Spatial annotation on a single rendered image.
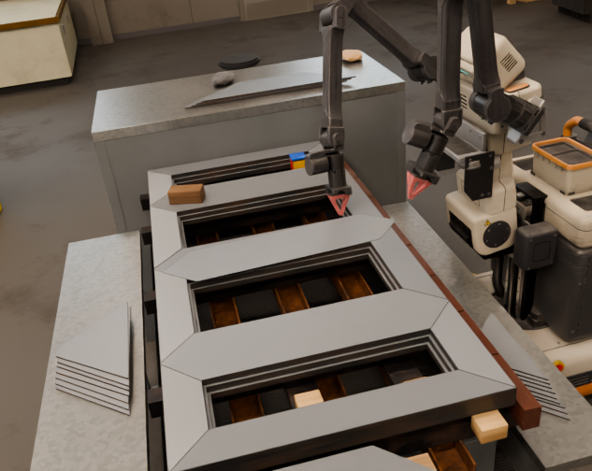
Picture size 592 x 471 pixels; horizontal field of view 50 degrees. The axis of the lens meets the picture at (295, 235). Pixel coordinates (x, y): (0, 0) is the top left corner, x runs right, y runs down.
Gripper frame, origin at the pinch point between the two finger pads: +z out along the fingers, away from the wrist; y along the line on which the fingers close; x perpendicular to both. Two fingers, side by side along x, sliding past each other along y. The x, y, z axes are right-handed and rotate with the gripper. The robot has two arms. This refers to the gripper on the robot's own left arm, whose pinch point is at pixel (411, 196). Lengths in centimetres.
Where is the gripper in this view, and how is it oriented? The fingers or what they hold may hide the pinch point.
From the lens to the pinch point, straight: 190.2
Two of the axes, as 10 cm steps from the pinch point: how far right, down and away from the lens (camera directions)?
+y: 2.6, 4.6, -8.5
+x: 9.0, 2.1, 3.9
